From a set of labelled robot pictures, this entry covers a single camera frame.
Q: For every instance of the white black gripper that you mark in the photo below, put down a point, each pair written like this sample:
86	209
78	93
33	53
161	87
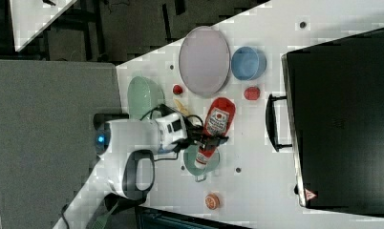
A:
178	133

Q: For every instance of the red ketchup bottle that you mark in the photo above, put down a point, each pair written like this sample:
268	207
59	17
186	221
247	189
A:
217	123

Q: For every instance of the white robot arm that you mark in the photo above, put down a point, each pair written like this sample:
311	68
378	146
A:
126	150

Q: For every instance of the lilac round plate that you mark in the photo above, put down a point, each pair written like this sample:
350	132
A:
204	61

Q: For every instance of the green metal mug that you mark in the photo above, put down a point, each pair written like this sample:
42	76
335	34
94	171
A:
200	174

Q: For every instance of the peeled toy banana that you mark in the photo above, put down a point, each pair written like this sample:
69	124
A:
181	108

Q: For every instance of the red toy strawberry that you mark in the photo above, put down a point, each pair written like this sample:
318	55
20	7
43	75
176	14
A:
177	89

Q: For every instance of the red round toy fruit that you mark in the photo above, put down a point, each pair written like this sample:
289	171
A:
252	93

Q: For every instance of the green perforated colander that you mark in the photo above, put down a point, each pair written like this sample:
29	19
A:
143	95

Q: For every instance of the blue bowl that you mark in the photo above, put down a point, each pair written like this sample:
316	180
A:
248	63

